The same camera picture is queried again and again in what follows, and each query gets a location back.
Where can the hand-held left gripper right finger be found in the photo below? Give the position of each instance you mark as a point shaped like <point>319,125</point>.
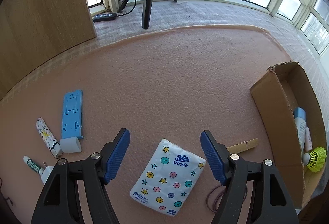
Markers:
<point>213,157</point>

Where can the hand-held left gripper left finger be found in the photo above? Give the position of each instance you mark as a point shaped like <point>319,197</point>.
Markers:
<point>117,154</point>

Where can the wooden clothespin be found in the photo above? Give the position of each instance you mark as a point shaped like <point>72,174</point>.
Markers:
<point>244,145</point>

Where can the translucent white cap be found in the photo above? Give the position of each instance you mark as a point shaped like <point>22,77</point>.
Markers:
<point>70,145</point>

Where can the dotted tissue pack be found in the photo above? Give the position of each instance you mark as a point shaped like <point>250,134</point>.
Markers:
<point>167,177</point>

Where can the cardboard box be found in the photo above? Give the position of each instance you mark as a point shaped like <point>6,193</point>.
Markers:
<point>272,116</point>

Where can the white bottle with blue cap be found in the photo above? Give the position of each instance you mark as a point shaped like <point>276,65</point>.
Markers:
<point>300,123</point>

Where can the yellow shuttlecock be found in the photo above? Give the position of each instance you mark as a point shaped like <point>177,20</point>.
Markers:
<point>317,159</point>

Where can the blue phone stand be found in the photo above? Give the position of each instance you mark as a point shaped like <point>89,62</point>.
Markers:
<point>72,116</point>

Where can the patterned lighter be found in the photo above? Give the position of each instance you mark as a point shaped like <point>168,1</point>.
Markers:
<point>47,136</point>

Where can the white charger plug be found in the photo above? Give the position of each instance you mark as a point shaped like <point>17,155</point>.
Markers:
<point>47,174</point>

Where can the green white ointment tube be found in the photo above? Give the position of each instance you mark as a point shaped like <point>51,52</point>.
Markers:
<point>33,166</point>

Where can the pink blanket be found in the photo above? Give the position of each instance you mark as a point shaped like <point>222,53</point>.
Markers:
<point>167,80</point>

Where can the light oak wood panel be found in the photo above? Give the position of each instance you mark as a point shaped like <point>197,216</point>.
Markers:
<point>38,13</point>

